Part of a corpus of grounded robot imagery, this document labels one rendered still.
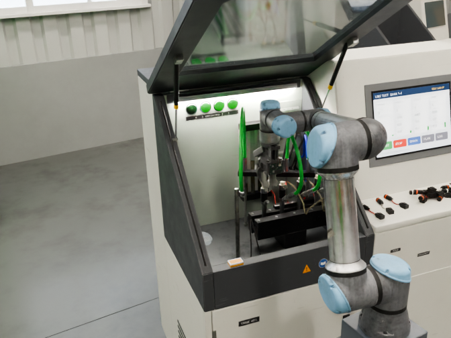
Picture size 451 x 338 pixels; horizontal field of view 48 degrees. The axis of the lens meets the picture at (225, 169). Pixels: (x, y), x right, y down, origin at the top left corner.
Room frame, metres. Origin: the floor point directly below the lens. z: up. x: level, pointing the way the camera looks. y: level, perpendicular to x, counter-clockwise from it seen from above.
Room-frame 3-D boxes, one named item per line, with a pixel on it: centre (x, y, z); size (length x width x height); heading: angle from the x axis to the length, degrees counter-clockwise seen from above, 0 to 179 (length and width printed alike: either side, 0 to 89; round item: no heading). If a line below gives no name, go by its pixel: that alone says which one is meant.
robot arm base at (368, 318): (1.25, -0.47, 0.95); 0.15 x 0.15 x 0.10
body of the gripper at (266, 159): (1.78, -0.17, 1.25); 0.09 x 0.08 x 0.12; 20
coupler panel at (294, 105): (2.17, -0.29, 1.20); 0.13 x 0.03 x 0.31; 110
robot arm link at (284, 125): (1.70, -0.21, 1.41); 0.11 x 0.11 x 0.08; 17
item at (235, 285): (1.61, -0.23, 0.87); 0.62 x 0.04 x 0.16; 110
